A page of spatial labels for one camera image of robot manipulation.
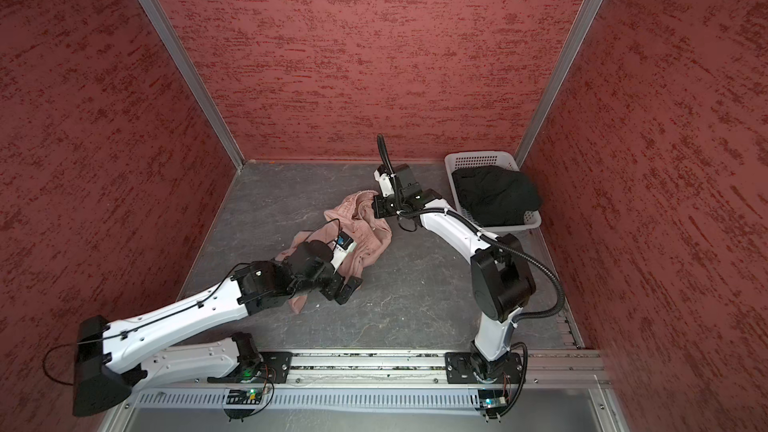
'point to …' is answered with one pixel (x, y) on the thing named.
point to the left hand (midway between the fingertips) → (345, 275)
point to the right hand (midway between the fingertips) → (372, 210)
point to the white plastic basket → (531, 218)
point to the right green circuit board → (492, 398)
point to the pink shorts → (355, 216)
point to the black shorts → (495, 196)
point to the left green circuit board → (244, 397)
